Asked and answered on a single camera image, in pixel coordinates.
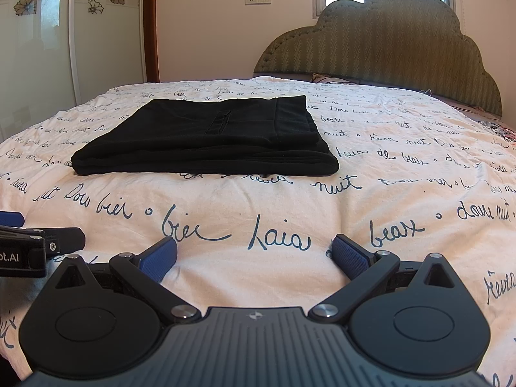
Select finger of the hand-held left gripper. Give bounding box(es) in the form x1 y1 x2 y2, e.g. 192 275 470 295
0 211 26 229
19 227 87 256

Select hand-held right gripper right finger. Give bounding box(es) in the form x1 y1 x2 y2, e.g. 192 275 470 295
308 234 461 325

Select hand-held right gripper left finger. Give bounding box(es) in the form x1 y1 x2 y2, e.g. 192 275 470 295
55 237 200 325

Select black pants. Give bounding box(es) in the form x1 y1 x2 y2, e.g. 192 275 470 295
70 94 340 177

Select white script-printed blanket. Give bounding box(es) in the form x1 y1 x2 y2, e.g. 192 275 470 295
0 76 516 387

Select patterned pillow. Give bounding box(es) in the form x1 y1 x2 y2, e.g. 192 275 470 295
310 72 365 86

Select white flower-print wardrobe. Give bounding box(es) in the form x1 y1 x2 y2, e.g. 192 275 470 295
0 0 148 143

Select colourful striped quilt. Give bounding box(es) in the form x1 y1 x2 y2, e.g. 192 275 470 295
471 105 516 146

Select green upholstered headboard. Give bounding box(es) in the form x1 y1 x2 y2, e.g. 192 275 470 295
253 0 504 119

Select brown wooden door frame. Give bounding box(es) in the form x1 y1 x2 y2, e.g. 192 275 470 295
142 0 162 84

